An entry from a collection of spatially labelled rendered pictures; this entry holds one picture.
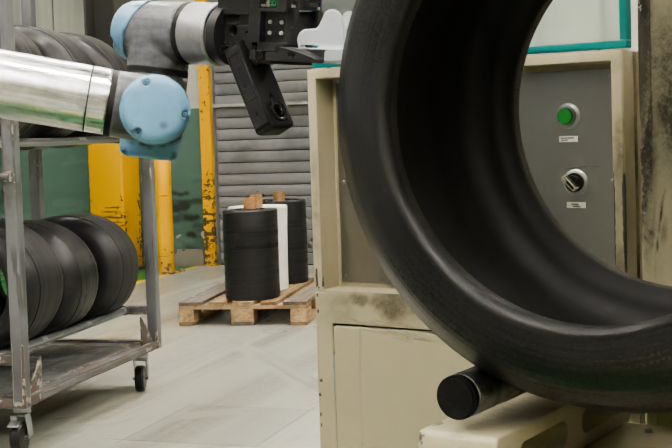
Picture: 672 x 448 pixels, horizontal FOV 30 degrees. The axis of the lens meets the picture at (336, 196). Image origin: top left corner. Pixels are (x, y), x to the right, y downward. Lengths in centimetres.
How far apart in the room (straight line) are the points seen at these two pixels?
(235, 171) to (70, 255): 601
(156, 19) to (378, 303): 73
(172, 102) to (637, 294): 55
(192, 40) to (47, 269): 348
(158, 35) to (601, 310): 61
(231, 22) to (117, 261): 414
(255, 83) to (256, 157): 960
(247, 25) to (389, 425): 85
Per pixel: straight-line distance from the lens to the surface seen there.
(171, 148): 153
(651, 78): 153
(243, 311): 766
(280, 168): 1097
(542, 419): 133
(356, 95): 125
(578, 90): 192
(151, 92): 138
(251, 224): 762
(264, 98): 144
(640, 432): 152
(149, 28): 153
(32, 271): 484
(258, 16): 143
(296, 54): 139
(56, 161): 1189
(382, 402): 207
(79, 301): 525
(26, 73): 140
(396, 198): 123
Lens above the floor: 117
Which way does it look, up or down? 3 degrees down
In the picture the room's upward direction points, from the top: 2 degrees counter-clockwise
